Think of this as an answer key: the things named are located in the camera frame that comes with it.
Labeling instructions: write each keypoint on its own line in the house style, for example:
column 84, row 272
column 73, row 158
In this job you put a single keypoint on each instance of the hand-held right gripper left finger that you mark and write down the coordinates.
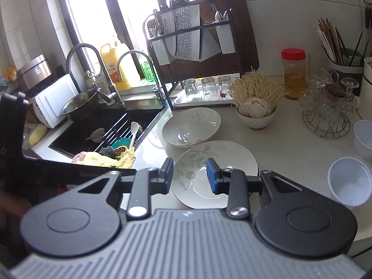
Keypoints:
column 168, row 177

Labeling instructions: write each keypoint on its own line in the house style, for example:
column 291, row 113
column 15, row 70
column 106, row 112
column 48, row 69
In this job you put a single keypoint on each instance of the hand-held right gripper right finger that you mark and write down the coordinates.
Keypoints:
column 212, row 177

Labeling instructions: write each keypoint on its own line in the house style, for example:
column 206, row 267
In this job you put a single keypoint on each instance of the deep leaf-print ceramic plate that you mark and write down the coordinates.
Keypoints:
column 189, row 125

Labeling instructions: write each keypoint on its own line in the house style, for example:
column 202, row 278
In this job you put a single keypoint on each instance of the white plastic bowl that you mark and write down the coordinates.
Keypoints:
column 350, row 183
column 364, row 139

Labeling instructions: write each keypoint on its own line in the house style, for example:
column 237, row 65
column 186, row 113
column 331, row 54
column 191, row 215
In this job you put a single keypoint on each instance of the yellow corn cob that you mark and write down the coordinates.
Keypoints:
column 37, row 135

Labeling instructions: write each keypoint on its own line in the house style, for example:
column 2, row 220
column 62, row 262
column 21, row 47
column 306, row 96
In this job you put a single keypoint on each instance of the white ceramic spoon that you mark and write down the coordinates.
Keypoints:
column 134, row 128

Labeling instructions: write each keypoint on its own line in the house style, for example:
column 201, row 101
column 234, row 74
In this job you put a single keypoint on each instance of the steel wool scrubber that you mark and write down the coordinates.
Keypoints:
column 107, row 151

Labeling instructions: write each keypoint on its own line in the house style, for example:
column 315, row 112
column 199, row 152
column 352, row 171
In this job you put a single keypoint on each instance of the black kitchen sink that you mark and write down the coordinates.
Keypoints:
column 75, row 133

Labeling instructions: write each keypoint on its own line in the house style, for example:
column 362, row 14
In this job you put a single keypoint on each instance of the roll-up sink drying rack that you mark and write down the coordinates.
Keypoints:
column 116, row 129

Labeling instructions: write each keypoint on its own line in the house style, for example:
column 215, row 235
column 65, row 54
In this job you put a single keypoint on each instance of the small ceramic bowl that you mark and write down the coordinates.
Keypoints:
column 257, row 122

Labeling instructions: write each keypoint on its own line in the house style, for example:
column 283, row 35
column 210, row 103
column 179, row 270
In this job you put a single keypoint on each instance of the white drip tray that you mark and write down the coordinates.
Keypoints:
column 203, row 103

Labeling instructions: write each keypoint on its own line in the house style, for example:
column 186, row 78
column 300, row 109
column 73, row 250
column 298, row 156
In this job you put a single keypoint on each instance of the yellow dish cloth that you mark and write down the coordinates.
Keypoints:
column 93, row 159

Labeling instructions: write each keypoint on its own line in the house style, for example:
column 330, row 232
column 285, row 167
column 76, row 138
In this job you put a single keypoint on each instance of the white plastic cutting board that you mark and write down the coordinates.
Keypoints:
column 56, row 101

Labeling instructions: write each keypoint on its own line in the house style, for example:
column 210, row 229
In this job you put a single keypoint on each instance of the garlic bulbs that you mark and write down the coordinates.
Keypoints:
column 254, row 106

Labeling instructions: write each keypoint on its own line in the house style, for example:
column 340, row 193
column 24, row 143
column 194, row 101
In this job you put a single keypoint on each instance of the clear drinking glass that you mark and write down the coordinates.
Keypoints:
column 208, row 88
column 190, row 90
column 224, row 85

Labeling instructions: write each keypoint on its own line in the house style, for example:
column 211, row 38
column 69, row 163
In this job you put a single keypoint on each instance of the stainless steel bowl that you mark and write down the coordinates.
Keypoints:
column 82, row 103

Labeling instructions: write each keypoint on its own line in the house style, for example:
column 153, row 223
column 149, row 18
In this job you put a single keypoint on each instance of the rice cooker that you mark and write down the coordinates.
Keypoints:
column 35, row 72

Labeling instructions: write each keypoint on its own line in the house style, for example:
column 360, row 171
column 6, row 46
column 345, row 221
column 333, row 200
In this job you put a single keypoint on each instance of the green plastic bottle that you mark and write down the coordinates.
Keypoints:
column 148, row 69

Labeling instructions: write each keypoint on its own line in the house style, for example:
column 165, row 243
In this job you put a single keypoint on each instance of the yellow detergent bottle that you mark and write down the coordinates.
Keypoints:
column 122, row 66

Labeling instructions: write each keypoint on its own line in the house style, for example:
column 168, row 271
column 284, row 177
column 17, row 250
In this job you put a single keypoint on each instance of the plain steel cleaver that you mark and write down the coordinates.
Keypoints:
column 207, row 49

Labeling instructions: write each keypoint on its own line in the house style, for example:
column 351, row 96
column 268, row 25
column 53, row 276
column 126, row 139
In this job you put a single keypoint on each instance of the dark pull-down faucet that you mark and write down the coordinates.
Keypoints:
column 72, row 52

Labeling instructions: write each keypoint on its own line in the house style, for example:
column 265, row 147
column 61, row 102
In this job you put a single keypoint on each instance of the chrome gooseneck faucet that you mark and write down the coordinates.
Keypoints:
column 128, row 53

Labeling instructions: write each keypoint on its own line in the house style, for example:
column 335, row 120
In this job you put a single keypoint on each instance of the plastic jar with red lid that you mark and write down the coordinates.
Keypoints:
column 294, row 75

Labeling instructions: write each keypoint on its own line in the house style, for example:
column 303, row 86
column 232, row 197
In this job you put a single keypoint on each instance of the group of crystal glass cups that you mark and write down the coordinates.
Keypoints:
column 316, row 98

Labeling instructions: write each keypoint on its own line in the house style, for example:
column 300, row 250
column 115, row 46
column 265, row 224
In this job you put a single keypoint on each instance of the dark wooden cutting board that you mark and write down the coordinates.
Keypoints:
column 247, row 46

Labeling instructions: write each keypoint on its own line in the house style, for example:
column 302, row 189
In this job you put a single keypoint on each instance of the knife in white sheath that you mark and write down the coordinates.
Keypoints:
column 226, row 39

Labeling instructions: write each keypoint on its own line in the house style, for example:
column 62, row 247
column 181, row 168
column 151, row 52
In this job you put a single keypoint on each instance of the hammered steel cleaver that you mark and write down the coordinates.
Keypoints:
column 184, row 32

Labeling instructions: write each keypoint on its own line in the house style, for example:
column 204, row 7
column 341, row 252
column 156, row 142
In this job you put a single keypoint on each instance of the dark metal knife rack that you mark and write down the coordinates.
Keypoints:
column 180, row 30

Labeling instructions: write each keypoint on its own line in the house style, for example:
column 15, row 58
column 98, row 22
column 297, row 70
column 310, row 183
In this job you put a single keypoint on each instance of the white enamel pot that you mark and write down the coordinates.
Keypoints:
column 366, row 93

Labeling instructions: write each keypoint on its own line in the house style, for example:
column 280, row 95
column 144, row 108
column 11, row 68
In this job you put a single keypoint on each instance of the bundle of chopsticks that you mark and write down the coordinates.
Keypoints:
column 330, row 39

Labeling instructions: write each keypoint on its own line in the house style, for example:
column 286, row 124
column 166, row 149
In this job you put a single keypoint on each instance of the utensil holder with utensils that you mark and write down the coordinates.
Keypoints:
column 353, row 48

